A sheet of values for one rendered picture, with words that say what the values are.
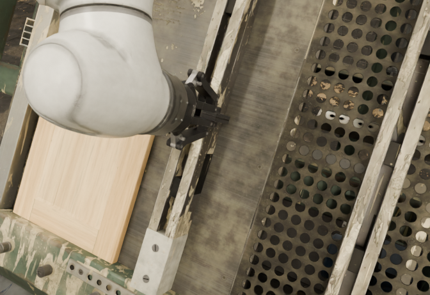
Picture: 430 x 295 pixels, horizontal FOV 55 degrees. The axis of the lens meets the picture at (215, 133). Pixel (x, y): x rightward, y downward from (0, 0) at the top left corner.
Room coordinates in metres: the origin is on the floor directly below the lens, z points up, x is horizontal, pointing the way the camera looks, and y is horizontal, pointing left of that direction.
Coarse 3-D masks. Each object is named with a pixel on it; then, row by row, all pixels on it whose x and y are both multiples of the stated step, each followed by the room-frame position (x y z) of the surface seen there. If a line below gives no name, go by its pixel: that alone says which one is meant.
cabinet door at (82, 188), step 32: (32, 160) 0.73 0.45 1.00; (64, 160) 0.71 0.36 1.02; (96, 160) 0.68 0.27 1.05; (128, 160) 0.66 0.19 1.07; (32, 192) 0.68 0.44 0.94; (64, 192) 0.66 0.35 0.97; (96, 192) 0.64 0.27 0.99; (128, 192) 0.61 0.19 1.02; (64, 224) 0.61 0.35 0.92; (96, 224) 0.59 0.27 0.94; (128, 224) 0.58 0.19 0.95
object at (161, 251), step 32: (224, 0) 0.76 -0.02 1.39; (256, 0) 0.79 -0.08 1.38; (224, 32) 0.75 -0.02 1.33; (224, 64) 0.68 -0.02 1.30; (224, 96) 0.67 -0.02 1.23; (192, 160) 0.57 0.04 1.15; (160, 192) 0.55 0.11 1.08; (192, 192) 0.55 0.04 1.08; (160, 224) 0.51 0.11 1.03; (160, 256) 0.47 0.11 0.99; (160, 288) 0.43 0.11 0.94
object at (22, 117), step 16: (48, 16) 0.93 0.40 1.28; (32, 32) 0.92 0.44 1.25; (48, 32) 0.91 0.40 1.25; (32, 48) 0.90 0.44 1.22; (16, 96) 0.83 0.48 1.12; (16, 112) 0.81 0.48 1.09; (32, 112) 0.81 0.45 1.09; (16, 128) 0.78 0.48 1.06; (32, 128) 0.80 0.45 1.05; (16, 144) 0.75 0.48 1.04; (0, 160) 0.74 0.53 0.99; (16, 160) 0.74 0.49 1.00; (0, 176) 0.71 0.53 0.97; (16, 176) 0.72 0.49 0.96; (0, 192) 0.69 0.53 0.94; (0, 208) 0.66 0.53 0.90
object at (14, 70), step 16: (0, 64) 1.00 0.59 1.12; (0, 80) 0.96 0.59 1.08; (16, 80) 0.95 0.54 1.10; (288, 160) 0.61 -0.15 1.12; (336, 176) 0.56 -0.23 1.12; (288, 192) 0.56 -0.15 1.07; (304, 192) 0.55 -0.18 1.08; (336, 192) 0.54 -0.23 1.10; (352, 192) 0.53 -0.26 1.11; (400, 240) 0.45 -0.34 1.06
